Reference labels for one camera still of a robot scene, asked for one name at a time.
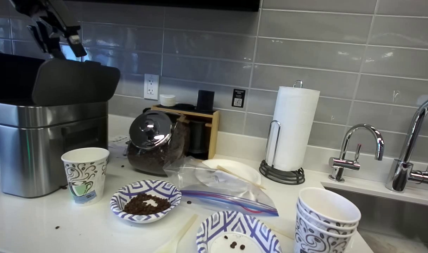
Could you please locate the stainless steel bin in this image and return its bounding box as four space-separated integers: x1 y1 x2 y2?
0 103 108 198

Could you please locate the black bin lid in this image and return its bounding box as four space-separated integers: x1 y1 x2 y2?
0 52 119 105

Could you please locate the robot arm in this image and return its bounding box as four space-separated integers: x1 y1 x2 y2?
8 0 85 59

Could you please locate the wooden organizer box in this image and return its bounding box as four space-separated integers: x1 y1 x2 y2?
153 90 219 160

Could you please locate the clear plastic zip bag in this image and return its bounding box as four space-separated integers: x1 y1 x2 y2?
164 157 278 216

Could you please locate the glass jar of coffee beans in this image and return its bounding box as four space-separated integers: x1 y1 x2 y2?
126 110 188 177

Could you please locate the paper towel roll holder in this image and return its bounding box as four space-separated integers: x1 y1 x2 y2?
258 83 319 185

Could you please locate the paper plate with coffee grounds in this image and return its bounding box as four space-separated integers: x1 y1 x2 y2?
109 180 181 225

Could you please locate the blue patterned paper plate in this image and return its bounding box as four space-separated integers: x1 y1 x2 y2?
195 211 281 253

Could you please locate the small chrome faucet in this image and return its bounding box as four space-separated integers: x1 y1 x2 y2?
327 122 385 183

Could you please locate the patterned paper cup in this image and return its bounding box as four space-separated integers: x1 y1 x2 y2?
60 147 109 204

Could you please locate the stack of paper cups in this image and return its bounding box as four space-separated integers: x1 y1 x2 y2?
294 187 361 253

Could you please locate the tall chrome faucet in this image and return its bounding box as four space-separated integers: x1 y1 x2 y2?
387 98 428 192

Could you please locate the kitchen sink basin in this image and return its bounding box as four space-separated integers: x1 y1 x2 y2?
322 178 428 253

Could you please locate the black wall switch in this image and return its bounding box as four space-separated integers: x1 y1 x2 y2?
230 88 244 108

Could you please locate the white wall outlet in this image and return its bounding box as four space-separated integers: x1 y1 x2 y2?
143 74 158 100

